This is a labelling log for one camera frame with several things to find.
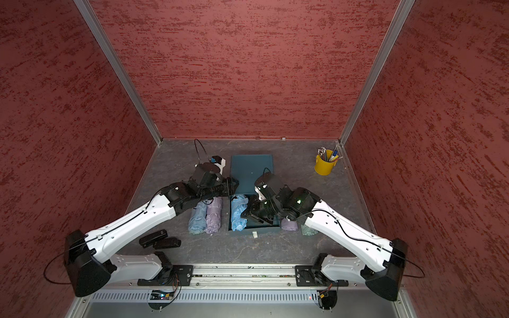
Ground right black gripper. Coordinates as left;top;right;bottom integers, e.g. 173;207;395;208
241;193;283;224

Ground light blue umbrella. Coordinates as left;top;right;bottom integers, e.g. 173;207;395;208
231;194;249;231
188;201;207;235

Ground teal three-drawer cabinet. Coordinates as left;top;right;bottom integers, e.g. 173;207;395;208
228;154;280;236

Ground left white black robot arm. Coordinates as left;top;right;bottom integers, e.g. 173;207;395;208
63;162;239;298

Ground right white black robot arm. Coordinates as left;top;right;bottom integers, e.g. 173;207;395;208
241;172;408;302

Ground left lilac umbrella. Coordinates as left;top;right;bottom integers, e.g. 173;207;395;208
205;197;223;234

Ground lilac umbrella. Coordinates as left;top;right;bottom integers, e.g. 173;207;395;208
205;197;223;234
280;218;299;231

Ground right lilac umbrella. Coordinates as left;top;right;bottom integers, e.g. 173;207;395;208
280;218;299;231

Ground right sage green umbrella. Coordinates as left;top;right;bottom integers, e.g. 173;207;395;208
301;225;318;236

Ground yellow pen cup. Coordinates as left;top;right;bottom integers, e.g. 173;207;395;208
314;155;339;176

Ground pens in cup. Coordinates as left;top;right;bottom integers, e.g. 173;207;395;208
318;144;341;162

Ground black block near left base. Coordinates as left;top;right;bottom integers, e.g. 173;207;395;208
139;229;168;248

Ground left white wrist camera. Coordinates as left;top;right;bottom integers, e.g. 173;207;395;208
209;156;226;169

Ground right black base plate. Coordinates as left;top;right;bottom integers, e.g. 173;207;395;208
295;265;349;287

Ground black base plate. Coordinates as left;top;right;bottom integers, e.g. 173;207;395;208
137;265;194;287
295;265;349;287

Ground aluminium front rail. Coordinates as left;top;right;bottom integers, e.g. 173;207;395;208
81;262;406;290

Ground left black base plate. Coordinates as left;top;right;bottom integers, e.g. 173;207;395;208
137;265;194;287

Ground left aluminium corner post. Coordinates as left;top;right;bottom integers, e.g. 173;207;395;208
74;0;163;147

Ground aluminium corner post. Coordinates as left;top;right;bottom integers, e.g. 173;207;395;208
74;0;163;147
339;0;415;148

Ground right aluminium corner post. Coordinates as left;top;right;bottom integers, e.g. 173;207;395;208
339;0;415;148

